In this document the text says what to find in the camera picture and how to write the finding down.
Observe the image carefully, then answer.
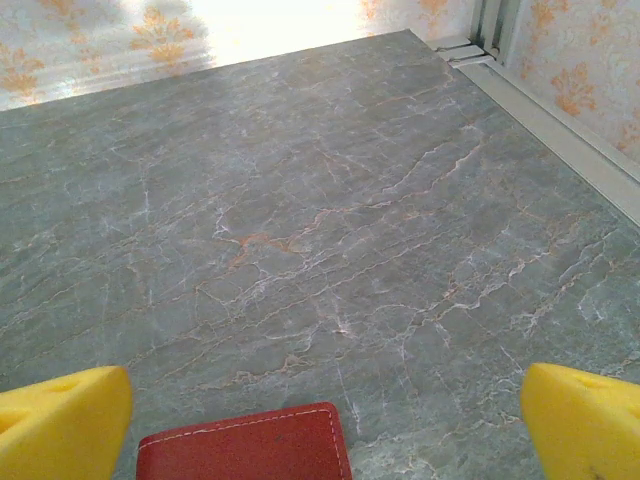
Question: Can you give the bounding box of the red leather card holder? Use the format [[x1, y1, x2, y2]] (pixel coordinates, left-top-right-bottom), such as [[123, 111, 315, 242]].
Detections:
[[136, 401, 353, 480]]

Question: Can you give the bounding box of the aluminium table side rail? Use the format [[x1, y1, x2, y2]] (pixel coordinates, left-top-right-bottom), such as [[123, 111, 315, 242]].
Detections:
[[438, 40, 640, 227]]

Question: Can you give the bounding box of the aluminium frame corner post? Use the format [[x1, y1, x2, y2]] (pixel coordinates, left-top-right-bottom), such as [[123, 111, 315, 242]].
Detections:
[[469, 0, 524, 69]]

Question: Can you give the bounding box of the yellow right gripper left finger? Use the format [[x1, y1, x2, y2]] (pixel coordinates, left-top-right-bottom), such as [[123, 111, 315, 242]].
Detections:
[[0, 365, 134, 480]]

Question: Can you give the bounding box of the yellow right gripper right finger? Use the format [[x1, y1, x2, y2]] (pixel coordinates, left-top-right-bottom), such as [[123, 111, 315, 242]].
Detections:
[[519, 362, 640, 480]]

